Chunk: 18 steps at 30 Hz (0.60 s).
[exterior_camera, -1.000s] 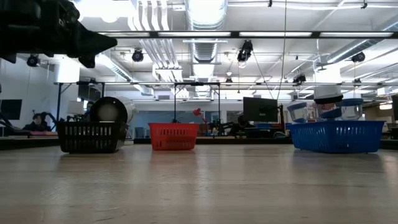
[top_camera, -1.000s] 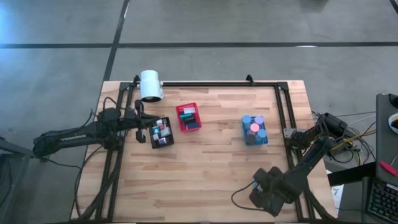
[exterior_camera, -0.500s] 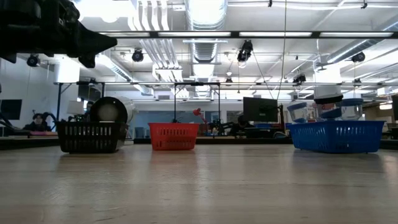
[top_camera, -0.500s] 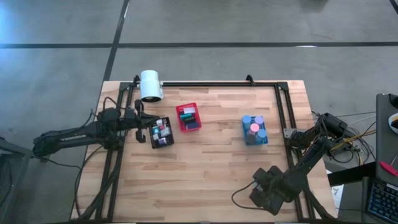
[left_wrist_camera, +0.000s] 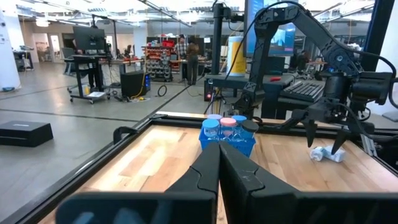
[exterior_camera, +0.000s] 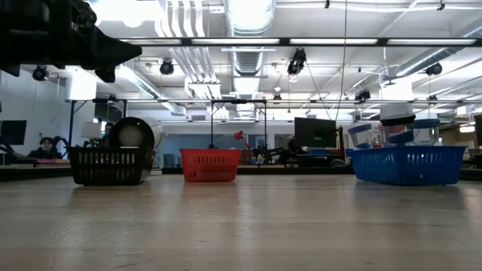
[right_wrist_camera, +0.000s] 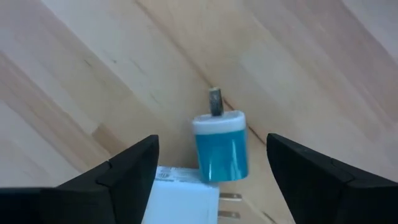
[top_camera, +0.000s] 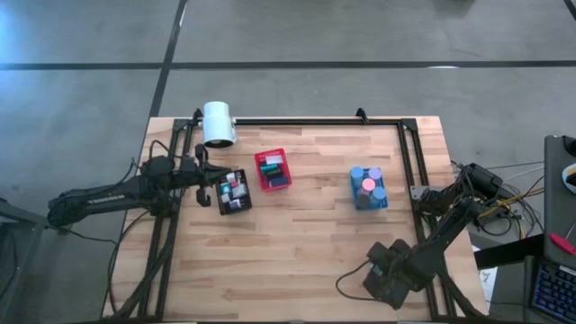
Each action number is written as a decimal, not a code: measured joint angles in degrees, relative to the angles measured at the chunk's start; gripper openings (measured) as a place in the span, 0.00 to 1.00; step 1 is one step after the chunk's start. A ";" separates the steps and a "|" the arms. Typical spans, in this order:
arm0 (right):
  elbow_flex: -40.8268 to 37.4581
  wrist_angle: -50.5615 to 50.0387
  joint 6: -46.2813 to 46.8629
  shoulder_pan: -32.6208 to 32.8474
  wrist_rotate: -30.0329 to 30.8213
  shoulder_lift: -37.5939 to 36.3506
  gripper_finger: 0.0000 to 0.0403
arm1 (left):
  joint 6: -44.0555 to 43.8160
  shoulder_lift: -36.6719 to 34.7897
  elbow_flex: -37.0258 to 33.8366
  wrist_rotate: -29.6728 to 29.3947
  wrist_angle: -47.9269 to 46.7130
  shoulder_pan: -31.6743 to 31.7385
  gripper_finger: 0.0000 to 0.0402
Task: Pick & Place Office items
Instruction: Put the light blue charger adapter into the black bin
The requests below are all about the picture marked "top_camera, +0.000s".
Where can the blue plastic basket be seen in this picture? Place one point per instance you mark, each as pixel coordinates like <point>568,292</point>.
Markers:
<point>355,204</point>

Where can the teal white wall charger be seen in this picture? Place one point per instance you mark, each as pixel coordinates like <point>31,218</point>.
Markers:
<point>225,188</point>
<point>376,270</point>

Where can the white charger with black end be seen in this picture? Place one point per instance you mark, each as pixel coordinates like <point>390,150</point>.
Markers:
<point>230,177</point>

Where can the purple capped sand hourglass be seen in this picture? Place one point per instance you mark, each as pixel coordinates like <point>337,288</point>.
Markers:
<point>375,173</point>

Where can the red plastic basket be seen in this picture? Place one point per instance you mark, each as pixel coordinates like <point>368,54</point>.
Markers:
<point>258,180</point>

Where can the black desk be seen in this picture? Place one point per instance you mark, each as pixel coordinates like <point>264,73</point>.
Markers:
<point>555,202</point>

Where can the black frame clamp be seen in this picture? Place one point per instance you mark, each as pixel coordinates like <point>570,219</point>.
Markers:
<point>196,116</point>
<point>361,114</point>

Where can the black plastic basket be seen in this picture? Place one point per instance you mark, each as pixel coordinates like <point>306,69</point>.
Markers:
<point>220,209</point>

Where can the black metal stand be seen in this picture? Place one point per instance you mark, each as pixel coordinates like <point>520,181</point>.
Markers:
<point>31,222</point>

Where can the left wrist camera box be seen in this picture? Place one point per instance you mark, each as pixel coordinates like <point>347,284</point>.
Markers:
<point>157,165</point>

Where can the white cylindrical lamp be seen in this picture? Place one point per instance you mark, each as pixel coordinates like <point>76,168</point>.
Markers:
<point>218,121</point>

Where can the white paper sheet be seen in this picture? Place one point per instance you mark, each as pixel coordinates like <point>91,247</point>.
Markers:
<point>488,279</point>

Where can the teal box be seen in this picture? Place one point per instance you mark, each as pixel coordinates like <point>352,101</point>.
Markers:
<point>269,169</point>

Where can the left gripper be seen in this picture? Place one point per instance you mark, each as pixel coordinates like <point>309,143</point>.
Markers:
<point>198,175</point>

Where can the white box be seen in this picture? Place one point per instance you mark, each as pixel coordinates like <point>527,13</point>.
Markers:
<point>273,159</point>

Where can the black capped sand hourglass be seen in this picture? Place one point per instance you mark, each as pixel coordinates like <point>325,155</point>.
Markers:
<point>363,199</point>

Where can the pink capped sand hourglass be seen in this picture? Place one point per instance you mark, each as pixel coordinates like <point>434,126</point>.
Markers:
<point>368,184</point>

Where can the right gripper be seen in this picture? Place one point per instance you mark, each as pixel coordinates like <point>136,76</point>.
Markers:
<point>389,279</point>

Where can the small black case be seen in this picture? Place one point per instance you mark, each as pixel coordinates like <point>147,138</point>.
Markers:
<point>278,173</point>

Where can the black keyboard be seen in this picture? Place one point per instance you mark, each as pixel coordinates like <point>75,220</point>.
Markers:
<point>555,292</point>

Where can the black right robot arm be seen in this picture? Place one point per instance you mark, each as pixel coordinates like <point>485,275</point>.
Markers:
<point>450,225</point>

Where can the small purple charger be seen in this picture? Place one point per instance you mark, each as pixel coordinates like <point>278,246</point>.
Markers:
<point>235,204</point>

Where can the black aluminium table frame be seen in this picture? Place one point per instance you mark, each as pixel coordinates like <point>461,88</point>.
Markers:
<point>315,121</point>

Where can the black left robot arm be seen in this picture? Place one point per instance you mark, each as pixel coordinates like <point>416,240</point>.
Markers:
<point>108,198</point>

